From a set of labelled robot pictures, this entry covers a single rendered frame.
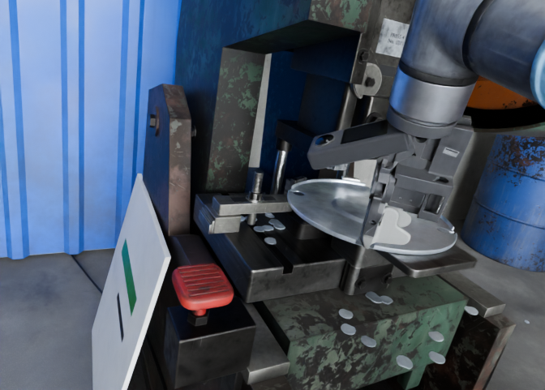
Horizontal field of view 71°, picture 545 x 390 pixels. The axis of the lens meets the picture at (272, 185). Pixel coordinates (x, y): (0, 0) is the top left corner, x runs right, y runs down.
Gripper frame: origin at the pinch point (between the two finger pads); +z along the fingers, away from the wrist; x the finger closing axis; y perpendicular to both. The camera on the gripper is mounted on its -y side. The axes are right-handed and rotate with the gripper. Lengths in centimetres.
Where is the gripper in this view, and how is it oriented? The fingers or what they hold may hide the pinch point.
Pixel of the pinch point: (362, 238)
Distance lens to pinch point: 55.0
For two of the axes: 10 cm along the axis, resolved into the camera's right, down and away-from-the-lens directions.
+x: 3.1, -5.6, 7.6
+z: -0.7, 7.9, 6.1
